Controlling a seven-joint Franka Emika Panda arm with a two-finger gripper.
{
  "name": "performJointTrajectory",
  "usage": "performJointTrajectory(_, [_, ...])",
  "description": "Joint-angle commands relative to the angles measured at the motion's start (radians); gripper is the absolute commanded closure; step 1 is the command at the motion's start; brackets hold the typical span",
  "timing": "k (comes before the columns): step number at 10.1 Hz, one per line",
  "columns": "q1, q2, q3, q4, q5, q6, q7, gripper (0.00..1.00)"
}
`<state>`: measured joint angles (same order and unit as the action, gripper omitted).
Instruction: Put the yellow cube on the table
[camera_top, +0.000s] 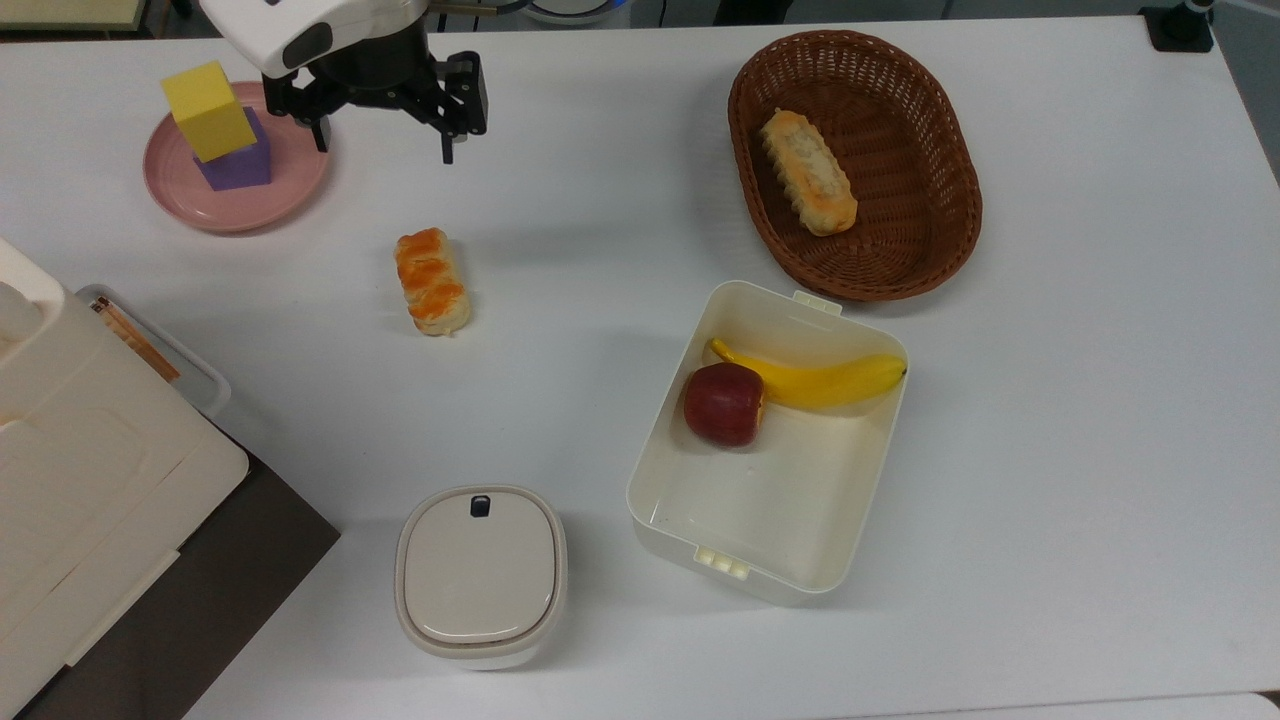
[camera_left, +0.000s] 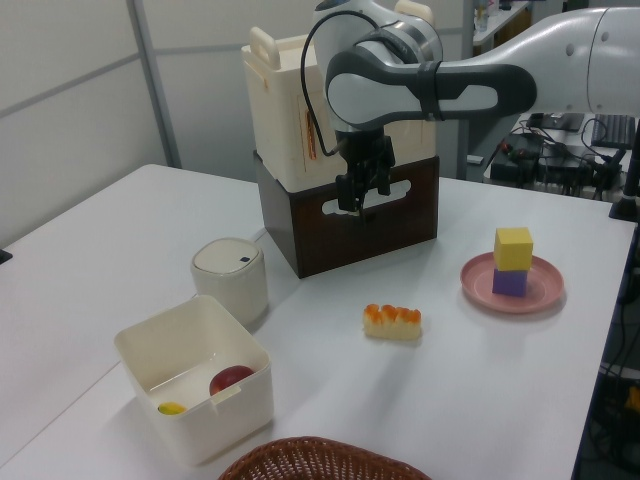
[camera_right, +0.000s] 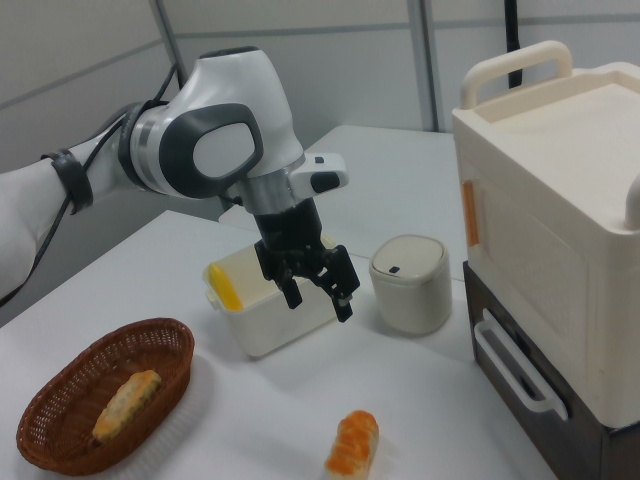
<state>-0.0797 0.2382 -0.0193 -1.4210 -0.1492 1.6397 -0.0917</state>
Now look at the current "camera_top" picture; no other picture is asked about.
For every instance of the red apple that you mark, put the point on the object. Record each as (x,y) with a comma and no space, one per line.
(724,404)

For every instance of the clear plastic tray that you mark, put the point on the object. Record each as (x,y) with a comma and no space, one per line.
(200,375)

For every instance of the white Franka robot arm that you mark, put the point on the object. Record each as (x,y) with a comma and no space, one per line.
(290,25)

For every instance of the black camera stand base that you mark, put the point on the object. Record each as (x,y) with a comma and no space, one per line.
(1180,28)

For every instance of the yellow cube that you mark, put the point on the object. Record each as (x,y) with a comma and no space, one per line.
(209,110)

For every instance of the yellow banana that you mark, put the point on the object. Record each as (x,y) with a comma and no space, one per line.
(820,383)

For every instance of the white lidded square container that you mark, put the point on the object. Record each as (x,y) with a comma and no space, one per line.
(480,575)

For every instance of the large cream plastic appliance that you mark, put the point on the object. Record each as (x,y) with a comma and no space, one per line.
(90,490)

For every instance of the white open plastic box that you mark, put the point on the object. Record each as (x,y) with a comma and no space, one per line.
(780,490)

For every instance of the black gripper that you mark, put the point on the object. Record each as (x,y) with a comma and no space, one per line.
(385,75)

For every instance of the brown wooden sticks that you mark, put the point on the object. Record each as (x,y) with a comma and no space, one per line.
(135,340)

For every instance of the brown wicker basket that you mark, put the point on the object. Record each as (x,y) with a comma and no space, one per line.
(900,215)

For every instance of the pale long bread roll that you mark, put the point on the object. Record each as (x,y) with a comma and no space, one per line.
(808,172)

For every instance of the purple cube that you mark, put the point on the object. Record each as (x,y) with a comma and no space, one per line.
(240,165)

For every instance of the dark brown mat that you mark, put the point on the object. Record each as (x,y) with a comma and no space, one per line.
(230,590)

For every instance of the orange glazed bread roll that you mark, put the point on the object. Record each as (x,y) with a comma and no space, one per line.
(431,281)

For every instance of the pink plate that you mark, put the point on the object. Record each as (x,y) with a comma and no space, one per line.
(285,185)

